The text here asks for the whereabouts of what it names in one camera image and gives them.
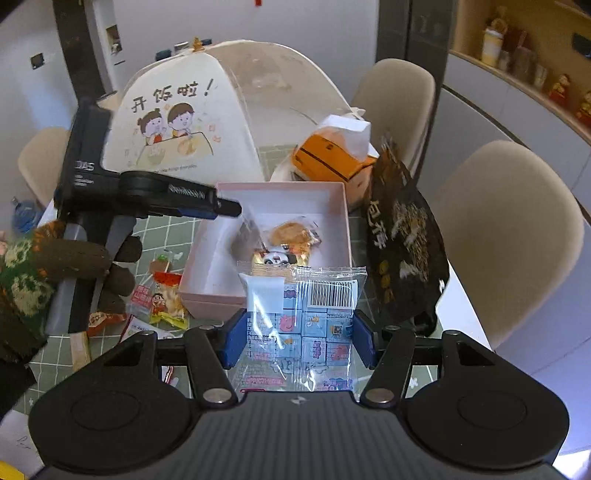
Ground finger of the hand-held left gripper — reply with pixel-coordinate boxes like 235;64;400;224
154;178;242;220

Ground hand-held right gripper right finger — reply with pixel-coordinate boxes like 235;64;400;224
353;310;490;408

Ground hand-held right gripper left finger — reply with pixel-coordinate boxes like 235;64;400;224
99;308;247;408

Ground clear blue snack packet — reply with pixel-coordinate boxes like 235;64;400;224
236;261;369;393

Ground pink cardboard box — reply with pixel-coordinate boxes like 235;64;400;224
179;181;354;320

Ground person's left hand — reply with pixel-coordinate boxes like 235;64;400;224
0;220;144;364

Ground beige chair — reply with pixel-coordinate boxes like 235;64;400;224
428;139;586;352
350;58;437;178
17;127;73;209

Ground green checked tablecloth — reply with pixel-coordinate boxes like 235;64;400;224
9;143;462;418

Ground orange cartoon snack packet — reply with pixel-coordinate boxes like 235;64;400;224
150;272;191;331

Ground blue plastic object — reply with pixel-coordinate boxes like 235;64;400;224
11;198;45;232

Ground cream cartoon pillow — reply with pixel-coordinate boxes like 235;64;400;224
102;39;352;184

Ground panda print snack packet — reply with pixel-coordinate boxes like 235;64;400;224
252;247;297;267

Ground white snack wrapper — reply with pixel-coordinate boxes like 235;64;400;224
121;316;163;343

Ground small red white packet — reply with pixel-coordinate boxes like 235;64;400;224
130;283;156;308

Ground round cookie packet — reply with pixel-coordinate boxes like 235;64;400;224
267;220;324;246

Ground red snack wrapper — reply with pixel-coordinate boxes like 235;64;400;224
87;311;126;339

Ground orange packets in box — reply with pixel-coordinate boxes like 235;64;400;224
291;127;378;208

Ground white paper bag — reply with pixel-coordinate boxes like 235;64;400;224
318;108;373;160

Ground white paper sheet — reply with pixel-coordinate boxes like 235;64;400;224
0;410;44;480

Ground yellow bottle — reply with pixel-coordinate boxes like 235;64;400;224
481;18;509;66

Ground wooden wall shelf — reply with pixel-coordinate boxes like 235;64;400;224
449;0;591;136

